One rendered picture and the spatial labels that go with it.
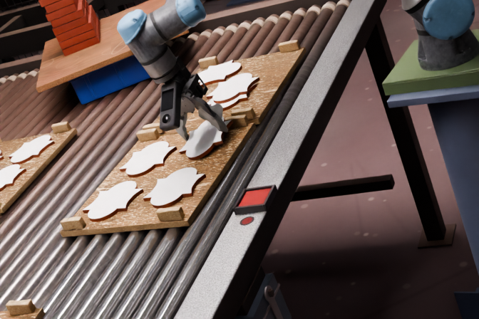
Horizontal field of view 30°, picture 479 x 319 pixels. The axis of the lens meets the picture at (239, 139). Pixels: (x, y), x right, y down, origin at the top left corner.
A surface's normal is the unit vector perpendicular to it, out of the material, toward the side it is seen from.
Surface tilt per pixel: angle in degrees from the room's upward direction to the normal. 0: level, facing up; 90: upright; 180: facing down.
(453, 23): 93
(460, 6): 93
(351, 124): 0
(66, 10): 90
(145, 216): 0
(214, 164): 0
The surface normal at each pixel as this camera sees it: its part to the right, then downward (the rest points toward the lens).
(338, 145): -0.34, -0.84
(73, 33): 0.15, 0.38
